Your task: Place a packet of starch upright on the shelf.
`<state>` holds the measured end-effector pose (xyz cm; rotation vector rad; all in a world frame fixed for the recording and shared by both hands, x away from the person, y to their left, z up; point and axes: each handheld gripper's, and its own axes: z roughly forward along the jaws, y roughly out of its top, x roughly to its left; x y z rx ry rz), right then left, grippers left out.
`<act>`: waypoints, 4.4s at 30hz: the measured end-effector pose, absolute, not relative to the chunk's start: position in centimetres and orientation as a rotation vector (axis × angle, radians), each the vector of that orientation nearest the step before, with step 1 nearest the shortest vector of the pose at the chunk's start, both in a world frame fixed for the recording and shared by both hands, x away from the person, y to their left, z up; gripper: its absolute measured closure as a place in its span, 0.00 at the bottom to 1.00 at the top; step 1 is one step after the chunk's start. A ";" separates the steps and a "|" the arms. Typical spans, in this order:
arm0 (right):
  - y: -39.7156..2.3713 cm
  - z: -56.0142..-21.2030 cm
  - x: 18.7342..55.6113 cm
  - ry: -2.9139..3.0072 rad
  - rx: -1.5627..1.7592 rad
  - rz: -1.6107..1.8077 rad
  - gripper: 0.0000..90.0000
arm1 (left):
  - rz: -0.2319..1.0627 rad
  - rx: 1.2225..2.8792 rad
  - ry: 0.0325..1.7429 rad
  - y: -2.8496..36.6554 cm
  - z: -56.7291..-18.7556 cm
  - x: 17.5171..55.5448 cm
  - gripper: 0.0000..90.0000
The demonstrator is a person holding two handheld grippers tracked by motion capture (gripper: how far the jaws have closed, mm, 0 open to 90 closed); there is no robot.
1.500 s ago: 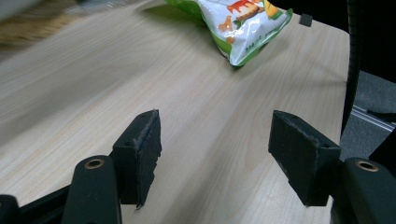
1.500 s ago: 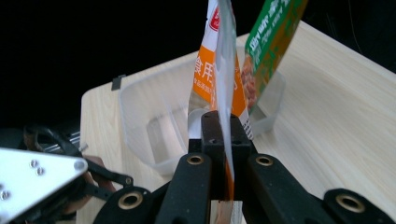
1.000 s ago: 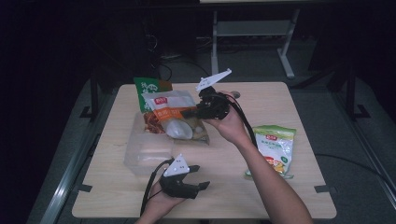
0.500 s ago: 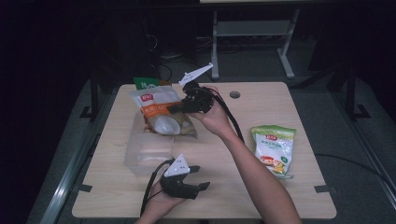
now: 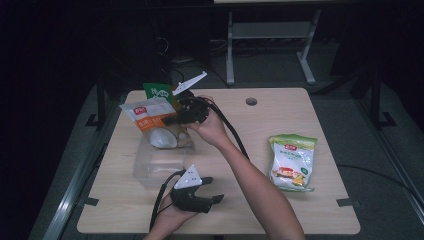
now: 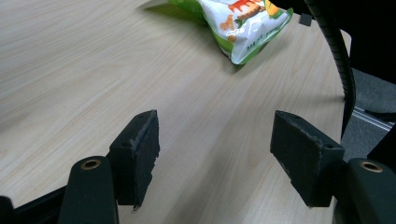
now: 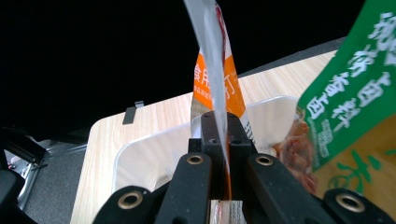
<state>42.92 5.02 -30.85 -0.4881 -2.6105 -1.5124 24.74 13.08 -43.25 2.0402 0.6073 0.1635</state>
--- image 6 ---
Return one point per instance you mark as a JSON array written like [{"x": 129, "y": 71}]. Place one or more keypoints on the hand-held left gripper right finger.
[{"x": 308, "y": 161}]

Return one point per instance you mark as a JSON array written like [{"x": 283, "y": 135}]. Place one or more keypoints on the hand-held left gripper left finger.
[{"x": 137, "y": 155}]

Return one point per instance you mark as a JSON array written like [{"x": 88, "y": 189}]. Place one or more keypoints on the green and white packet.
[{"x": 246, "y": 28}]

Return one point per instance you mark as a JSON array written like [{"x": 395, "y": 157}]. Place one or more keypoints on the black tape piece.
[{"x": 305, "y": 19}]

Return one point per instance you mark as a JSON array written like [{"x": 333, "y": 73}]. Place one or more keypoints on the aluminium floor rail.
[{"x": 373, "y": 119}]

